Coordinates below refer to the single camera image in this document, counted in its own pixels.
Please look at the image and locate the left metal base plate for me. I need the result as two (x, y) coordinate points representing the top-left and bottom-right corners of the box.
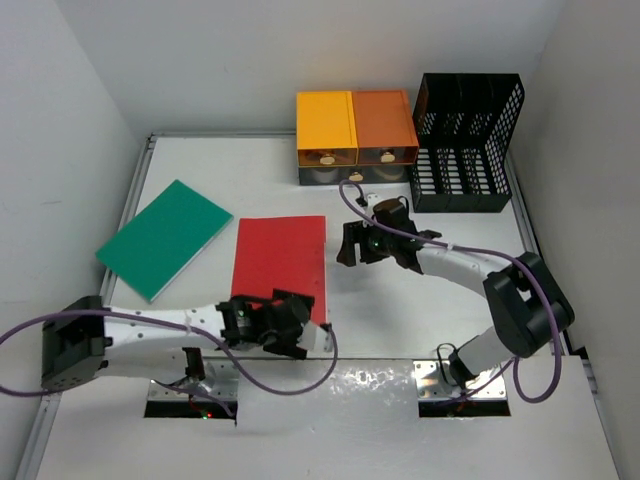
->
(147, 357), (240, 402)

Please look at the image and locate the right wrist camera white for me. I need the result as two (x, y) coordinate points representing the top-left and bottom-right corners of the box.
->
(358, 193), (383, 218)

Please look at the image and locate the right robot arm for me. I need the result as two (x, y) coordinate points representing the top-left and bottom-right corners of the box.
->
(337, 194), (575, 389)

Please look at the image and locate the grey bottom drawer box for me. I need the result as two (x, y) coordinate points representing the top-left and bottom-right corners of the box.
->
(298, 165), (411, 186)

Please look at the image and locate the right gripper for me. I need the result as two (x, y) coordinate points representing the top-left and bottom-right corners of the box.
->
(338, 219), (396, 267)

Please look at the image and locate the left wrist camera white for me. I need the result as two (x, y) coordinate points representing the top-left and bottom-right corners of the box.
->
(298, 322), (333, 353)

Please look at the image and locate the white foam front board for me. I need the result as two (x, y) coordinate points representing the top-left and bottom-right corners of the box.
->
(38, 358), (617, 479)

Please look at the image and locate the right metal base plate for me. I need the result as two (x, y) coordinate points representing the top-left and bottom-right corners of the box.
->
(413, 359), (507, 402)

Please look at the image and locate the red folder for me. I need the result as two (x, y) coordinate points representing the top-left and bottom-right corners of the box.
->
(231, 216), (327, 325)

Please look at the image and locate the orange drawer box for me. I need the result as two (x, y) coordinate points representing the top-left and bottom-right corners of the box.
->
(352, 90), (419, 166)

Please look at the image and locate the green notebook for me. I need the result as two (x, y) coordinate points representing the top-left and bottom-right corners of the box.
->
(96, 180), (233, 303)

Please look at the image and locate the metal base plate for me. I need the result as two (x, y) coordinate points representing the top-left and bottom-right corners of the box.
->
(147, 357), (240, 402)
(413, 359), (507, 402)

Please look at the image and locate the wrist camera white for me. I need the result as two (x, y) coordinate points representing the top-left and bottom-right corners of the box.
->
(358, 193), (383, 218)
(298, 322), (333, 353)

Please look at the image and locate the black mesh file organizer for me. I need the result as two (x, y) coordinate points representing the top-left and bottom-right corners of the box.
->
(410, 73), (525, 213)

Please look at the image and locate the yellow drawer box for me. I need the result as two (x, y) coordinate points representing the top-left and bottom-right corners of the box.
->
(296, 91), (358, 168)

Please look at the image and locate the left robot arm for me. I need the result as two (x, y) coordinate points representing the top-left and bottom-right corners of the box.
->
(41, 290), (316, 391)

